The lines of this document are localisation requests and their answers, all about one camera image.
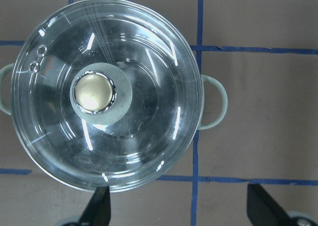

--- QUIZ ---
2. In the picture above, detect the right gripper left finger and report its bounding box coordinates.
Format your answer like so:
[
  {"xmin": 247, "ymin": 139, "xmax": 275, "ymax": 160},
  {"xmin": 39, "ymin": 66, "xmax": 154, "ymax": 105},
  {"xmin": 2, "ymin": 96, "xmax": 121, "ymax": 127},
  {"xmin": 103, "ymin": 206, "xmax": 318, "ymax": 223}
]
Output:
[{"xmin": 79, "ymin": 187, "xmax": 111, "ymax": 226}]

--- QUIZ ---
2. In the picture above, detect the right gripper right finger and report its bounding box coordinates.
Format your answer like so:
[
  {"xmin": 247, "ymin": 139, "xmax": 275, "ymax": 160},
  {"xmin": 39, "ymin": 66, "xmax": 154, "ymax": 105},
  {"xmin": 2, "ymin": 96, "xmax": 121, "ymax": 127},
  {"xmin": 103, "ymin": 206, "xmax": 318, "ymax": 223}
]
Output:
[{"xmin": 247, "ymin": 184, "xmax": 291, "ymax": 226}]

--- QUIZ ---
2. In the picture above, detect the glass pot lid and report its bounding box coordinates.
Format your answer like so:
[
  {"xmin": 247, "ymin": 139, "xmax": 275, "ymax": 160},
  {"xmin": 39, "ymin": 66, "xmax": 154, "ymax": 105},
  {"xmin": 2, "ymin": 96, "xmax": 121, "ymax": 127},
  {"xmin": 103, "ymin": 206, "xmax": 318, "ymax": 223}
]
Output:
[{"xmin": 11, "ymin": 0, "xmax": 205, "ymax": 193}]

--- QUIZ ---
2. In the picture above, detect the pale green steel pot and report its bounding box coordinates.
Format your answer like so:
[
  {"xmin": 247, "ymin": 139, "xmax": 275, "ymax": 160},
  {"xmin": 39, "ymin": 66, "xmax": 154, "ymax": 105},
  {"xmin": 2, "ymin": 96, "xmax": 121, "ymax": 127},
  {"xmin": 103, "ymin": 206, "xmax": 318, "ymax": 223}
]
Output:
[{"xmin": 0, "ymin": 0, "xmax": 228, "ymax": 193}]

